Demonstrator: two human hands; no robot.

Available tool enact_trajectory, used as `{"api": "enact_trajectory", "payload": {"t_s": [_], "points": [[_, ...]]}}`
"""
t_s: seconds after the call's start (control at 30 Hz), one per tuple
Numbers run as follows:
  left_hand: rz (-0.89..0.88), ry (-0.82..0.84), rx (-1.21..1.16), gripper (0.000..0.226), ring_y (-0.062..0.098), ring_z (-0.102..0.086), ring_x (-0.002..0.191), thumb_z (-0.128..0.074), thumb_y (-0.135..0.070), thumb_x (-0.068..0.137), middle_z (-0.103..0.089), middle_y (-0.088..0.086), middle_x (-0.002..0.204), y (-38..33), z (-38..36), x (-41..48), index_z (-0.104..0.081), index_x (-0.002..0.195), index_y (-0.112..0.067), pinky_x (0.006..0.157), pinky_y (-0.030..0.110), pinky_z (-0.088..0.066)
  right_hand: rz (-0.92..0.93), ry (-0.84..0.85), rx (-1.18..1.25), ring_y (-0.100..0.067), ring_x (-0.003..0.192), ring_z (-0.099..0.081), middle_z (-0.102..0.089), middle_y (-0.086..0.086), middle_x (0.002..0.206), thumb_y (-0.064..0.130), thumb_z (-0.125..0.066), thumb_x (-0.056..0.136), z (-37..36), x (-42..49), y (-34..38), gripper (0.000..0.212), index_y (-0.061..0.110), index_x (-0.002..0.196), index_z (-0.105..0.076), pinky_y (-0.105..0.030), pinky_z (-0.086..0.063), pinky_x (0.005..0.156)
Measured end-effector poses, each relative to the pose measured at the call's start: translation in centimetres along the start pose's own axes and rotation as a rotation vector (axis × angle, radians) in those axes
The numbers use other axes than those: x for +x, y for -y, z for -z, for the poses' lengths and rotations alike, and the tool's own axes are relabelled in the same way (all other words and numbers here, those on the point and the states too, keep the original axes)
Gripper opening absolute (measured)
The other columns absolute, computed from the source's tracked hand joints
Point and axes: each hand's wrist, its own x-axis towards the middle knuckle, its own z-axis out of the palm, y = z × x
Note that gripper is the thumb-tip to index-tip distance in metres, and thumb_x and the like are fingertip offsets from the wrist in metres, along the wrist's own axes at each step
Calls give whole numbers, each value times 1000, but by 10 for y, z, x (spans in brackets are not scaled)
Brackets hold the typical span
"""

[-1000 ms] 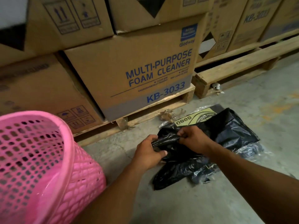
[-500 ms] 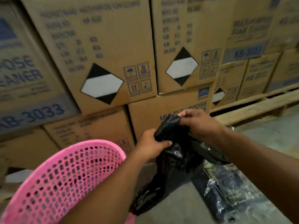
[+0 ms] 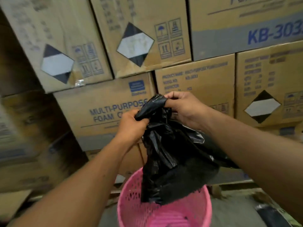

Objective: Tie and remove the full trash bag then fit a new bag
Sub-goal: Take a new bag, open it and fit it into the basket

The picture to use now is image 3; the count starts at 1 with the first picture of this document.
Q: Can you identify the black plastic bag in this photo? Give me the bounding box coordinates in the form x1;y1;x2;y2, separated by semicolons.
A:
134;94;239;206

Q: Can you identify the person's right forearm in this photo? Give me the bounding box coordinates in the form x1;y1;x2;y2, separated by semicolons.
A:
201;111;303;225

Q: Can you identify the person's left forearm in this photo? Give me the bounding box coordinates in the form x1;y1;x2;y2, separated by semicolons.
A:
9;139;134;227

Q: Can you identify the flat cardboard sheet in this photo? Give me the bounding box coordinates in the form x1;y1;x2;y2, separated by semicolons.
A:
0;189;33;223

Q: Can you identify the person's right hand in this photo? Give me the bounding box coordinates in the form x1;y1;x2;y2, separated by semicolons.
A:
164;91;211;132

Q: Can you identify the person's left hand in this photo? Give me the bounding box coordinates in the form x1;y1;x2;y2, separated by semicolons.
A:
116;109;150;150

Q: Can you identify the pink plastic mesh basket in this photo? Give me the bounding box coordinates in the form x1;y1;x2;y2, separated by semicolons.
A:
117;167;213;227

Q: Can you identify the stack of brown cardboard boxes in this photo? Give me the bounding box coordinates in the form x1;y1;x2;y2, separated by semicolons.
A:
0;0;303;204

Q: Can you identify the dark crumpled plastic wrap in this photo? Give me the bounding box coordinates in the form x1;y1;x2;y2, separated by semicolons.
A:
255;204;293;227

